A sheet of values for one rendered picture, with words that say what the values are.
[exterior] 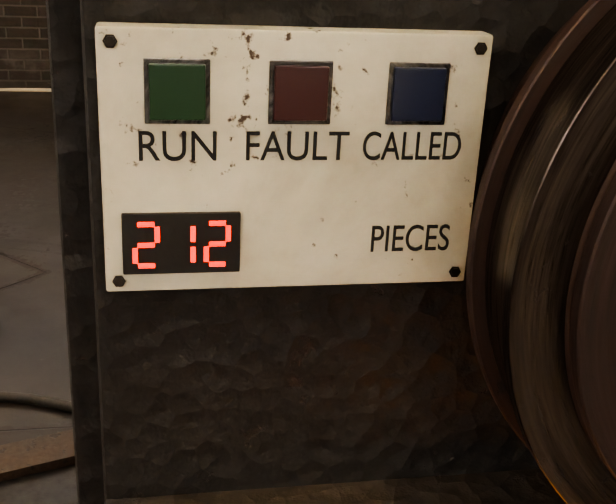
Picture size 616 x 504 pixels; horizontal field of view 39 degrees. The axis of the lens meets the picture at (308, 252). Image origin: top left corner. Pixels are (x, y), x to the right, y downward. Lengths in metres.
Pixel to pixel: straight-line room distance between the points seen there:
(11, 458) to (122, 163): 1.77
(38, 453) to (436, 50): 1.86
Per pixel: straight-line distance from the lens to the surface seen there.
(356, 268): 0.63
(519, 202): 0.53
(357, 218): 0.61
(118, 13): 0.58
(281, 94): 0.57
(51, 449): 2.32
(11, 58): 6.68
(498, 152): 0.55
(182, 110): 0.57
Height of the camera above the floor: 1.31
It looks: 22 degrees down
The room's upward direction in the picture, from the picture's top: 3 degrees clockwise
